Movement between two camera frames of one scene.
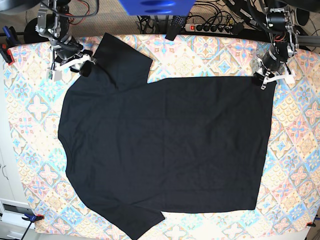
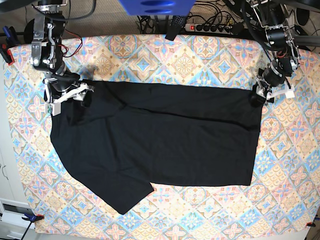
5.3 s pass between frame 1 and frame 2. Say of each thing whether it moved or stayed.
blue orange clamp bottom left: stayed
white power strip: stayed
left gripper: moved
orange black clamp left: stayed
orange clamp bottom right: stayed
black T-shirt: moved
